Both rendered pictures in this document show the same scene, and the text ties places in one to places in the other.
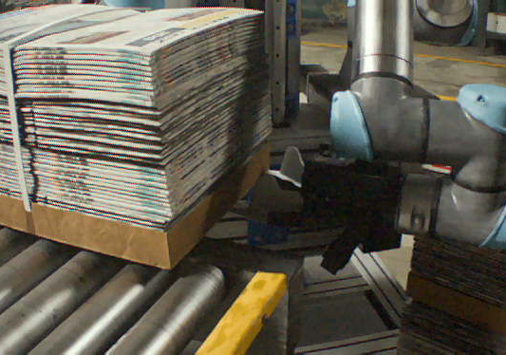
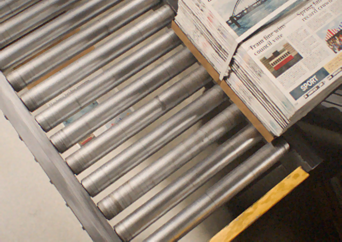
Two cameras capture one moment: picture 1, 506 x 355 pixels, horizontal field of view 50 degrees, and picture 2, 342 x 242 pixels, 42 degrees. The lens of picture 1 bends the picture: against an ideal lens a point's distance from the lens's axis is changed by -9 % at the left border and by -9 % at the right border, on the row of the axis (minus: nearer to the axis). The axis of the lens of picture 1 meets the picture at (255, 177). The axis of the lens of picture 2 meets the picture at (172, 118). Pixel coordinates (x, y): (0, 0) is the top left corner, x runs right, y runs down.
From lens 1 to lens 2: 0.73 m
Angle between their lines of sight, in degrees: 49
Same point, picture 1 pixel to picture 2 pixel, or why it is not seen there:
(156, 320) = (251, 169)
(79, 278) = (231, 124)
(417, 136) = not seen: outside the picture
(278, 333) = not seen: hidden behind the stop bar
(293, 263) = (319, 160)
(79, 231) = (239, 104)
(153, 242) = (267, 134)
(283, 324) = not seen: hidden behind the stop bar
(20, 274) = (206, 109)
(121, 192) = (263, 114)
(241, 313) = (281, 189)
